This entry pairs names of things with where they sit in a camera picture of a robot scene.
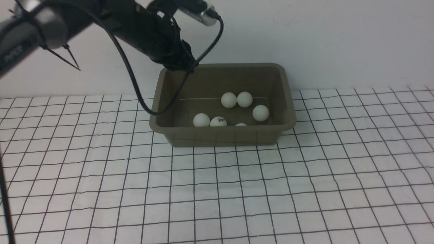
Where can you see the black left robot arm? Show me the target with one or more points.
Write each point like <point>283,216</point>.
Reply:
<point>54,25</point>

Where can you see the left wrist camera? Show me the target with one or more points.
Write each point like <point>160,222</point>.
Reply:
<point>199,10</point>

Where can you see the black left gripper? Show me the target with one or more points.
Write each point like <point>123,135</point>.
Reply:
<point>159,39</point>

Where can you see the white grid-pattern tablecloth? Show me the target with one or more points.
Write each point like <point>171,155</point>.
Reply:
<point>358,167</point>

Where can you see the olive green plastic bin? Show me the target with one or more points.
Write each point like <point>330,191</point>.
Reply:
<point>202,92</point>

